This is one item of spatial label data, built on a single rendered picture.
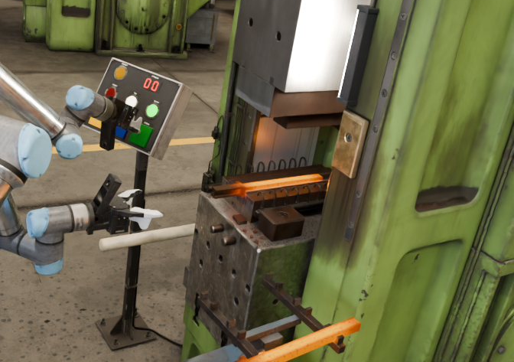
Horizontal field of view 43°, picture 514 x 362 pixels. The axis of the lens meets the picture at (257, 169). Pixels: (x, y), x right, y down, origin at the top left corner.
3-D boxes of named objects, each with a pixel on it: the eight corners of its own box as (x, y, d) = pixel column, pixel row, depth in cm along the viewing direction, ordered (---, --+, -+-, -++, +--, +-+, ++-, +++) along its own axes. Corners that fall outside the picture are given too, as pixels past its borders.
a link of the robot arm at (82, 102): (58, 99, 198) (76, 77, 196) (80, 109, 207) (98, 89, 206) (71, 115, 194) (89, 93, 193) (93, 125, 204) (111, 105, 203)
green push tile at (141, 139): (143, 147, 227) (152, 128, 227) (128, 141, 231) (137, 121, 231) (146, 148, 229) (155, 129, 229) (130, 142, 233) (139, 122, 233)
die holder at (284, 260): (236, 367, 209) (258, 249, 190) (183, 299, 237) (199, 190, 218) (365, 327, 239) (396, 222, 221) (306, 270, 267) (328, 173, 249)
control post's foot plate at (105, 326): (111, 353, 272) (112, 336, 269) (92, 321, 288) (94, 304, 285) (157, 340, 284) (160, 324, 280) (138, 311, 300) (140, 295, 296)
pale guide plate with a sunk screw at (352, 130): (349, 178, 181) (363, 122, 174) (330, 164, 187) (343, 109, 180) (356, 177, 182) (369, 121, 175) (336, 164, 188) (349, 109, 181)
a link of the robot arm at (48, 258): (36, 254, 187) (37, 221, 182) (69, 267, 183) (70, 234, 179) (17, 267, 180) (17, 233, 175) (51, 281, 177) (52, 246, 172)
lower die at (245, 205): (250, 223, 204) (254, 199, 201) (219, 194, 219) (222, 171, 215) (351, 205, 227) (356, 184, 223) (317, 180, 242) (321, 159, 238)
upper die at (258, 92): (268, 118, 190) (274, 86, 186) (234, 94, 204) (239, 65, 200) (375, 110, 212) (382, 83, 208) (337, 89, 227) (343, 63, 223)
